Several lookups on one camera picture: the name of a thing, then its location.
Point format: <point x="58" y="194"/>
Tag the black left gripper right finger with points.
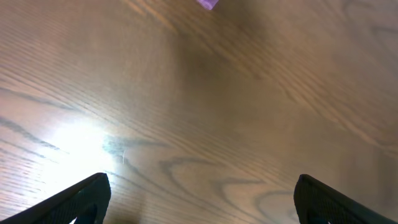
<point x="316" y="202"/>

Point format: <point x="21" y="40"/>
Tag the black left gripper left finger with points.
<point x="86" y="202"/>

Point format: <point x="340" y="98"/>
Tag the folded purple cloth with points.
<point x="208" y="4"/>

